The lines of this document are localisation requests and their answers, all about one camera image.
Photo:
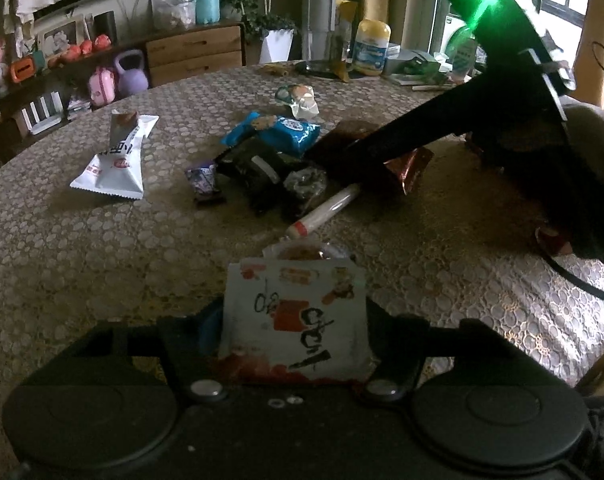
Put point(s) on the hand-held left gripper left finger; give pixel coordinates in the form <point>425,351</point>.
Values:
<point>213,322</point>

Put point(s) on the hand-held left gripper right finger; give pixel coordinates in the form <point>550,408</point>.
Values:
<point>387,345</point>

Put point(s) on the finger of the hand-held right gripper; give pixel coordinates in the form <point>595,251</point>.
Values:
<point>412,127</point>

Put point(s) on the brown foil snack packet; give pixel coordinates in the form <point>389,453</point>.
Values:
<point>409,170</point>

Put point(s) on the white red snack packet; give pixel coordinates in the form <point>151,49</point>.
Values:
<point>292,320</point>

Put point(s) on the blue cookie packet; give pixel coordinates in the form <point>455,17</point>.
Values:
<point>282,132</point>

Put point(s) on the long white snack packet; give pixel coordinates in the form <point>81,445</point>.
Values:
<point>119,160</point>

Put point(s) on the person's right hand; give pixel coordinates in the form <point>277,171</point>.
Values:
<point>553,240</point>

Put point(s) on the green white box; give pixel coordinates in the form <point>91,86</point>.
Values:
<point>417,66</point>

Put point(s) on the dark brown snack packet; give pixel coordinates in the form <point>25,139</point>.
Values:
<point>344,135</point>

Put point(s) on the yellow lid tub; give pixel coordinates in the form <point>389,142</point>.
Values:
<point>371,47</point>

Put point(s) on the tall yellow packet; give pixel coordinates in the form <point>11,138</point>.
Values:
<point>344,35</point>

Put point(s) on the bread in green white bag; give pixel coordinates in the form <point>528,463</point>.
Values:
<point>297,100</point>

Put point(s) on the jelly cup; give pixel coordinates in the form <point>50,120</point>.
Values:
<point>307,250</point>

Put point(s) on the sausage stick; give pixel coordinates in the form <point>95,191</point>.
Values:
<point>322,212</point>

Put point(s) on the clear dark snack packet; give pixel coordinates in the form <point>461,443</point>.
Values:
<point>304,190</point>

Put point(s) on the small purple candy packet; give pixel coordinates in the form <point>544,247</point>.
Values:
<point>205,184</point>

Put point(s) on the black snack packet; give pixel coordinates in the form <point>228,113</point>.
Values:
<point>254,170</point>

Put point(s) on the white planter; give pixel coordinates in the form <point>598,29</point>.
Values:
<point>277,45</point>

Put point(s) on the green potted plant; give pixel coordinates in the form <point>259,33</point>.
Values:
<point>247,5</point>

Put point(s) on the wooden sideboard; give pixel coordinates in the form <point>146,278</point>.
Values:
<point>197,52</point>

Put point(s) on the teal bottle figure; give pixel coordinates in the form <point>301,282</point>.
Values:
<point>202,2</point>

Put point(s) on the purple kettlebell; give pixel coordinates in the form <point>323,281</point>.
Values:
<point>131,76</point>

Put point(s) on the clear plastic bag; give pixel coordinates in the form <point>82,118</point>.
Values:
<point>174,12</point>

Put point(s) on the red apple ornament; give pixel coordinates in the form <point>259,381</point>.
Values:
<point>85,47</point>
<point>102,41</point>
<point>72,53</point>

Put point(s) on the orange box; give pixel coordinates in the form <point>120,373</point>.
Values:
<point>26,69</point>

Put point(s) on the black speaker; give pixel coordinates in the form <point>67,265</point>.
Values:
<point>105,25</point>

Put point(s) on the photo frame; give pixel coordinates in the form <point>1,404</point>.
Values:
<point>59,35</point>

